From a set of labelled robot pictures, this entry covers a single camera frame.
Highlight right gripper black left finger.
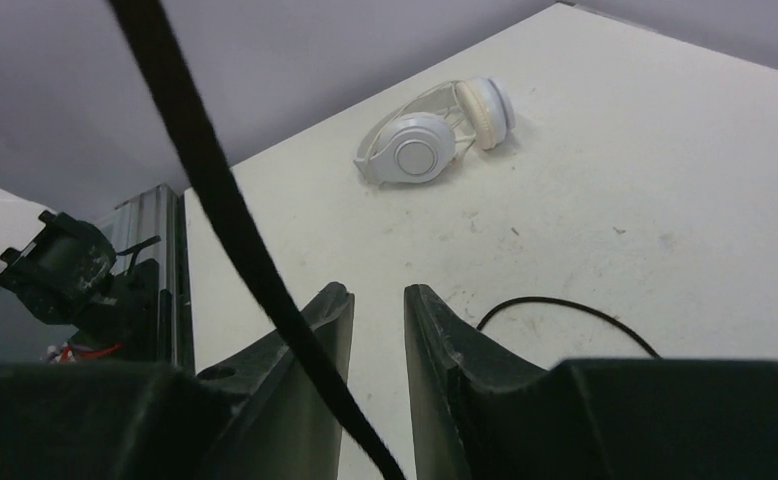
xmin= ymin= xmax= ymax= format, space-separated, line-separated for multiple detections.
xmin=193 ymin=282 xmax=356 ymax=480

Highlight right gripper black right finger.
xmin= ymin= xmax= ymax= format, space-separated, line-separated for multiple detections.
xmin=404 ymin=284 xmax=555 ymax=479

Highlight white wired headphones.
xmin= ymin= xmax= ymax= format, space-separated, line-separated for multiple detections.
xmin=353 ymin=77 xmax=516 ymax=185

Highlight black and white headphones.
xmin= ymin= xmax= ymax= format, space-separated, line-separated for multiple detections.
xmin=107 ymin=0 xmax=662 ymax=480

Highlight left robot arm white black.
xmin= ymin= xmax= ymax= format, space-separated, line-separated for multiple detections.
xmin=0 ymin=188 xmax=161 ymax=363

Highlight aluminium rail frame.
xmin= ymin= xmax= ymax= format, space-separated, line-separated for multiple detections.
xmin=95 ymin=184 xmax=195 ymax=373

